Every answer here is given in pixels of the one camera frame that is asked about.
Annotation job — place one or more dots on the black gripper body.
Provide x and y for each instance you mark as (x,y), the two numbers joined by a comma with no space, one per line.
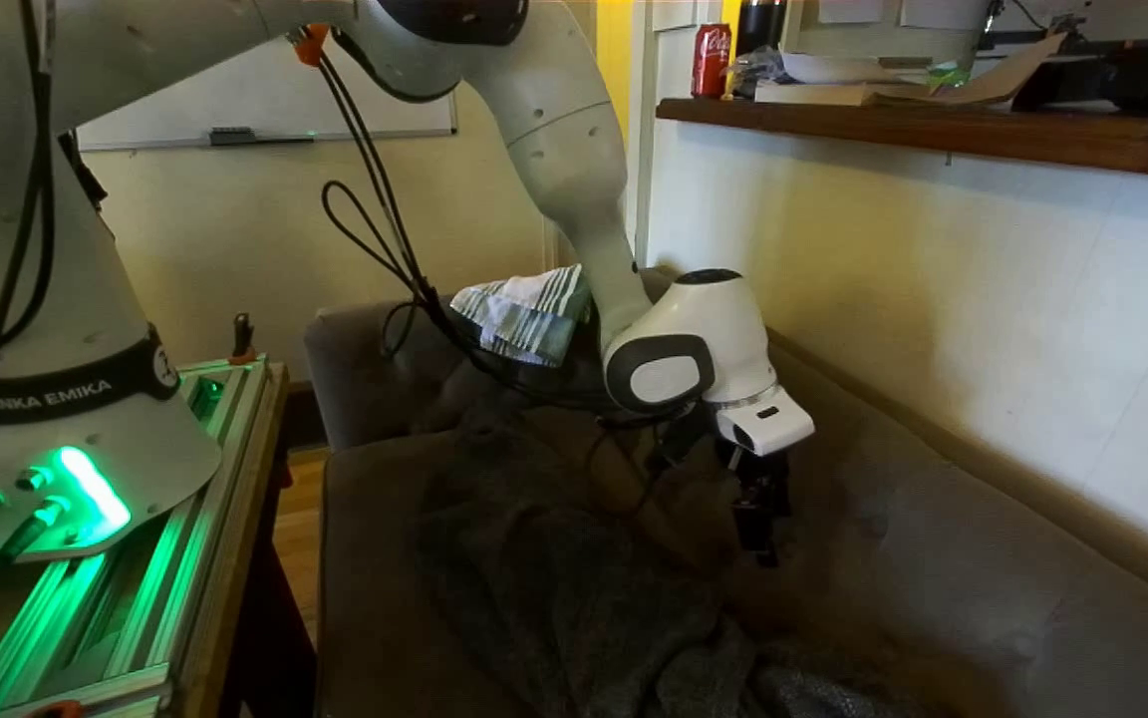
(762,487)

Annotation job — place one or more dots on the dark grey knitted blanket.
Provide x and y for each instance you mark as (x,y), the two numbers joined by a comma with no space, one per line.
(574,614)

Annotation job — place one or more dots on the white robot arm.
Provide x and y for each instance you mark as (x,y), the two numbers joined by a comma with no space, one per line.
(91,419)

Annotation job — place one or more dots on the grey tufted sofa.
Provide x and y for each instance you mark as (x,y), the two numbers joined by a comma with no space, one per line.
(898,568)

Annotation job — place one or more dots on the red soda can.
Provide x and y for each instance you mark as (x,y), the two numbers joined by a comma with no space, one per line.
(711,62)

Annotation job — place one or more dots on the stack of papers and books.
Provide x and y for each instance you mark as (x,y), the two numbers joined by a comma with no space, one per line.
(898,66)

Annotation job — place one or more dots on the wooden counter shelf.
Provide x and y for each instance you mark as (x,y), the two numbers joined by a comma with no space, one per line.
(1039,138)

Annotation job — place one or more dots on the aluminium robot mounting table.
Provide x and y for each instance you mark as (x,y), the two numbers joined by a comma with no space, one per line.
(147,629)

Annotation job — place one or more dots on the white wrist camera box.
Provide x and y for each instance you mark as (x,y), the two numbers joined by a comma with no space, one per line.
(768,423)

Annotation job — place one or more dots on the white wall whiteboard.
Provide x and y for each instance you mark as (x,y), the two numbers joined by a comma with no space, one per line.
(268,94)

